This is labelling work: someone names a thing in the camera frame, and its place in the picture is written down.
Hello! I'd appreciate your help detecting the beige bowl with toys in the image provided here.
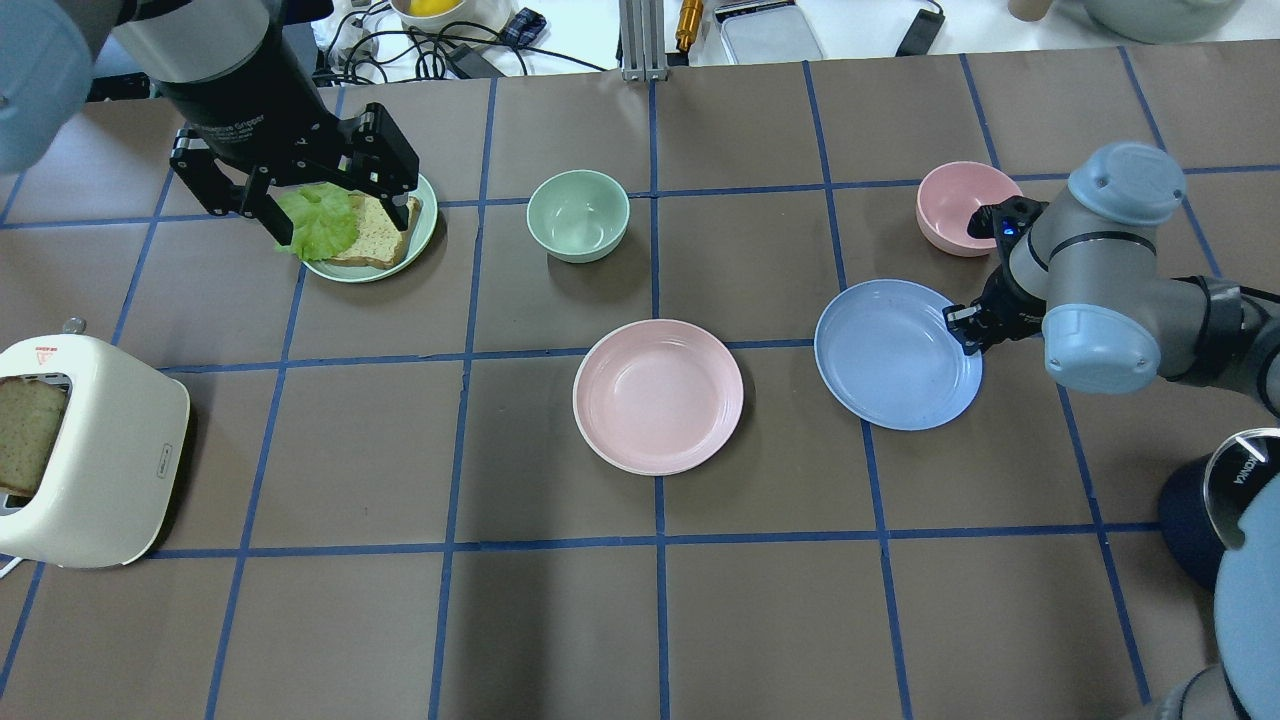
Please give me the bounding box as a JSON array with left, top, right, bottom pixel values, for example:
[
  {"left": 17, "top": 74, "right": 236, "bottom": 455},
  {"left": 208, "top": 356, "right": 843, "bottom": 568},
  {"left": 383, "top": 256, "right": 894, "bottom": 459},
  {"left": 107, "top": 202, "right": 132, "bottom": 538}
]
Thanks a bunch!
[{"left": 390, "top": 1, "right": 516, "bottom": 32}]

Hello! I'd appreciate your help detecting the pink bowl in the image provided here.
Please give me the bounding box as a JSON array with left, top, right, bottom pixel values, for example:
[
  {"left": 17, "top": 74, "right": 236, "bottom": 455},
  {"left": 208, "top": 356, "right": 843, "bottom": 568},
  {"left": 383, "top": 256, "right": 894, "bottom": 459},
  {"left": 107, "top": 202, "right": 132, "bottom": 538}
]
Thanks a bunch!
[{"left": 915, "top": 161, "right": 1021, "bottom": 258}]

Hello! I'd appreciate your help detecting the bread slice on plate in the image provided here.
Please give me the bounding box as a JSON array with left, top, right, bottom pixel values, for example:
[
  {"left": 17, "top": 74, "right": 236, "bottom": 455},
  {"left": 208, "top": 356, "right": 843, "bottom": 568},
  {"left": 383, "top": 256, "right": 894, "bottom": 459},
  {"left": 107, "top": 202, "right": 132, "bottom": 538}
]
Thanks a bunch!
[{"left": 324, "top": 192, "right": 422, "bottom": 270}]

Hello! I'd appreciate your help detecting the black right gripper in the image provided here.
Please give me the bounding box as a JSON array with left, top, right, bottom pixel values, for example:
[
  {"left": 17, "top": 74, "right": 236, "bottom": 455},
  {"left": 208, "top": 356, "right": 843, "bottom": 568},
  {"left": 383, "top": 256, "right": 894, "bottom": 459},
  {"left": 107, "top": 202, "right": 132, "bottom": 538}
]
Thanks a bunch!
[{"left": 943, "top": 196, "right": 1048, "bottom": 356}]

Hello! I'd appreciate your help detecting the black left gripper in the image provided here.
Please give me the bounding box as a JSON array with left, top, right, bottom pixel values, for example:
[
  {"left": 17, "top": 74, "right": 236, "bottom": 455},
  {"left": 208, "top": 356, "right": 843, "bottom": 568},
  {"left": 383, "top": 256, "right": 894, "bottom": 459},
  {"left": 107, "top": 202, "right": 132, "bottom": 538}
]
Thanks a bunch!
[{"left": 168, "top": 35, "right": 419, "bottom": 246}]

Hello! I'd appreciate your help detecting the green lettuce leaf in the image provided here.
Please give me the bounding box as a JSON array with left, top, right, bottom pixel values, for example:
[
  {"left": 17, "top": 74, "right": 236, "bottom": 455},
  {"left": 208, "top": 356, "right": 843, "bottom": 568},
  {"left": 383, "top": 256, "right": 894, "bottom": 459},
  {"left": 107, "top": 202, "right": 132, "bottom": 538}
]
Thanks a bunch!
[{"left": 276, "top": 183, "right": 358, "bottom": 261}]

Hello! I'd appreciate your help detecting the blue plate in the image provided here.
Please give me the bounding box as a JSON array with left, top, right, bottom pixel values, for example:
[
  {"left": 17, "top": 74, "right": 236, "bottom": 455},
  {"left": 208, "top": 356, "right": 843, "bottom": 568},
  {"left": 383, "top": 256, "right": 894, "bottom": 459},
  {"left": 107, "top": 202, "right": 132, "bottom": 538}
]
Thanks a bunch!
[{"left": 813, "top": 279, "right": 984, "bottom": 430}]

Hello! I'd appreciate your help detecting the white toaster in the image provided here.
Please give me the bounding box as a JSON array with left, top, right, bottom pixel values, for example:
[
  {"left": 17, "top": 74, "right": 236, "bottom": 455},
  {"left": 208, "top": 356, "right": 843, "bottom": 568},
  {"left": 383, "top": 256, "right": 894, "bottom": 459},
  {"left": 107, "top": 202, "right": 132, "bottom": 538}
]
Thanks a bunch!
[{"left": 1, "top": 334, "right": 192, "bottom": 569}]

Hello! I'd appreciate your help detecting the green plate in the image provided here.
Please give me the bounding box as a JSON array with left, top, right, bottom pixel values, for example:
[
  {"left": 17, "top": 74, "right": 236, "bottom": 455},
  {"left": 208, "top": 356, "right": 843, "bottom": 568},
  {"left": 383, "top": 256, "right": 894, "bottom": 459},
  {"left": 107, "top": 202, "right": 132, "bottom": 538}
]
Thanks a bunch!
[{"left": 302, "top": 174, "right": 440, "bottom": 284}]

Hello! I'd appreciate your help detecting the pink plate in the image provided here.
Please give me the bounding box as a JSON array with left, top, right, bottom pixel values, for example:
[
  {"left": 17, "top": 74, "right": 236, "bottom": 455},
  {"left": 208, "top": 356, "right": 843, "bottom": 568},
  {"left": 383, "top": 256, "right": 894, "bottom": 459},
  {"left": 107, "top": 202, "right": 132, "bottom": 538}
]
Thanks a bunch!
[{"left": 571, "top": 319, "right": 745, "bottom": 477}]

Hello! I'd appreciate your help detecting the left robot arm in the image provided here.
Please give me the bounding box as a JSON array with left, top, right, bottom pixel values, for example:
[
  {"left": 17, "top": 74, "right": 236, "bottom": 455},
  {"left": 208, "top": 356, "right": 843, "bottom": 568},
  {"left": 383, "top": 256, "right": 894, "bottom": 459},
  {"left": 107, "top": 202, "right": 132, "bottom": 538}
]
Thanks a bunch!
[{"left": 1, "top": 1, "right": 419, "bottom": 246}]

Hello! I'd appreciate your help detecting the dark blue pot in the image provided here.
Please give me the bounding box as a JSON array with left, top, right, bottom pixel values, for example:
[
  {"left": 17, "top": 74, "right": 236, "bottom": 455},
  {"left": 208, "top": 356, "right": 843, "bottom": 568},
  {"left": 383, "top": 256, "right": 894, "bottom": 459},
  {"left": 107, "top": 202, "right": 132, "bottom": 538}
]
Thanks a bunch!
[{"left": 1158, "top": 427, "right": 1279, "bottom": 591}]

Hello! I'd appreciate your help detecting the green bowl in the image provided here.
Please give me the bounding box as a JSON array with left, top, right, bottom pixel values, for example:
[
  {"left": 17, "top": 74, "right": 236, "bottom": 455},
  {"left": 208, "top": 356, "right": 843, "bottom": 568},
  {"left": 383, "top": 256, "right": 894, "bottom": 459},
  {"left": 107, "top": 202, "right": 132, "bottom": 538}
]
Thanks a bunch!
[{"left": 526, "top": 169, "right": 631, "bottom": 264}]

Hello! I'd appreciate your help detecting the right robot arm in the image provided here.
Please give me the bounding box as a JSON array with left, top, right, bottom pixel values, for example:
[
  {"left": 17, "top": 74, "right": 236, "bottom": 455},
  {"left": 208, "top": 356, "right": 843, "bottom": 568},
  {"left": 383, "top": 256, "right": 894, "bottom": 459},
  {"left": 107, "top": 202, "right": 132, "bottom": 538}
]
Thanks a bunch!
[{"left": 942, "top": 141, "right": 1277, "bottom": 719}]

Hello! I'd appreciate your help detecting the aluminium frame post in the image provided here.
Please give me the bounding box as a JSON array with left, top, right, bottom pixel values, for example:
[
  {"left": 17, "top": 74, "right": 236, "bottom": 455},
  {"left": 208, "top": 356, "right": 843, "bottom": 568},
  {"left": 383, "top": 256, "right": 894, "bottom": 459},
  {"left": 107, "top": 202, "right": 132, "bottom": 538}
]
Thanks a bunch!
[{"left": 618, "top": 0, "right": 669, "bottom": 82}]

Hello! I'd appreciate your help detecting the bread slice in toaster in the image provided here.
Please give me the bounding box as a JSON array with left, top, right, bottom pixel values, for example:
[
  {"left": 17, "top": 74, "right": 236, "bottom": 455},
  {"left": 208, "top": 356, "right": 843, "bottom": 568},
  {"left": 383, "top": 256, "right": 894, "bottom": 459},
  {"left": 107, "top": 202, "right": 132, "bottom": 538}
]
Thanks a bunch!
[{"left": 1, "top": 377, "right": 69, "bottom": 497}]

